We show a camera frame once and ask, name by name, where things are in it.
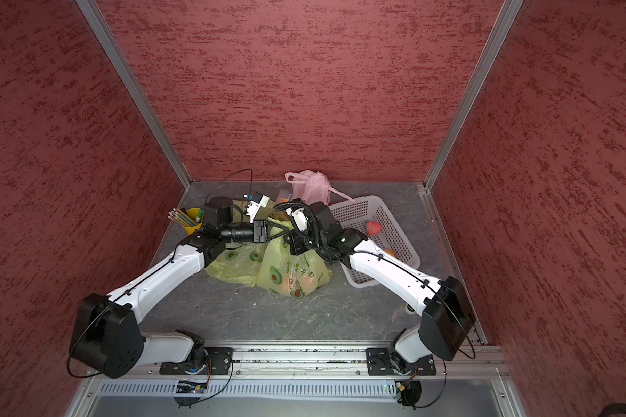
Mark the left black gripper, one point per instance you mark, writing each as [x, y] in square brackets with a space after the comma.
[261, 227]

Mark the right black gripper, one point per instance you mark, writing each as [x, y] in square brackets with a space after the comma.
[296, 241]

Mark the green plastic bag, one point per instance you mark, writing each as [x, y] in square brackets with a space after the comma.
[281, 273]
[226, 261]

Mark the pink plastic bag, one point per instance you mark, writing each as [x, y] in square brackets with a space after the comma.
[313, 187]

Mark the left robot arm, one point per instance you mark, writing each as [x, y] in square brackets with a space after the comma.
[106, 335]

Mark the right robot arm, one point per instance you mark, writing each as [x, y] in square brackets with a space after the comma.
[446, 316]

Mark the crayon box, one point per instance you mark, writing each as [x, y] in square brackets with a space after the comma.
[283, 196]

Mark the white plastic basket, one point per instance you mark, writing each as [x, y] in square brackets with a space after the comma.
[366, 209]

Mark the yellow pencil cup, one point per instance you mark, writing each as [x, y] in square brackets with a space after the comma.
[189, 220]

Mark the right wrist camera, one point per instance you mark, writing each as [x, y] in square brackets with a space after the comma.
[298, 219]

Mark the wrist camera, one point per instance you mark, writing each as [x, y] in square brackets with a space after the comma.
[254, 203]
[298, 219]

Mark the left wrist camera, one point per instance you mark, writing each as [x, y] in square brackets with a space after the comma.
[254, 203]

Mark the aluminium front rail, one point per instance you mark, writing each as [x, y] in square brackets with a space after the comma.
[344, 360]

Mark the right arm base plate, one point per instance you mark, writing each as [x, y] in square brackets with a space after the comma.
[387, 362]

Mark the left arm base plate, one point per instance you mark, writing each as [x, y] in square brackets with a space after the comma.
[201, 361]

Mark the left aluminium corner post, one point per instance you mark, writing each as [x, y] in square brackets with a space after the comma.
[95, 19]

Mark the aluminium corner post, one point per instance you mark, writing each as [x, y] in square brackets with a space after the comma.
[498, 34]
[95, 19]

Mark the right aluminium corner post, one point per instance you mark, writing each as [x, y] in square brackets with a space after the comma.
[498, 34]

